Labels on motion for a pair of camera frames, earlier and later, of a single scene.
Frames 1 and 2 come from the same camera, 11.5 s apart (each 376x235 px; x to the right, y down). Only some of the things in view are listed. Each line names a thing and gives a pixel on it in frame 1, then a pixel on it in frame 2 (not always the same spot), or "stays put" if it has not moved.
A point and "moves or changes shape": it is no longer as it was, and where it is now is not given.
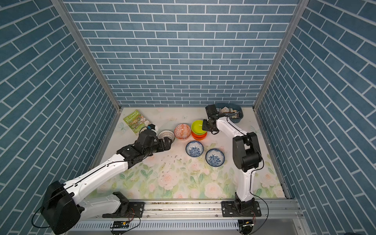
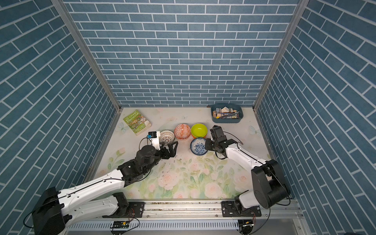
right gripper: x=204 y=126 -> x=207 y=143
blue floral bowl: x=215 y=157 -> x=197 y=146
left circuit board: x=120 y=224 stays put
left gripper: x=161 y=147 -> x=166 y=155
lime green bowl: x=197 y=128 moves or changes shape
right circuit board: x=245 y=226 stays put
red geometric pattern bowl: x=182 y=131 stays put
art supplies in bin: x=228 y=111 stays put
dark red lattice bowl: x=166 y=133 stays put
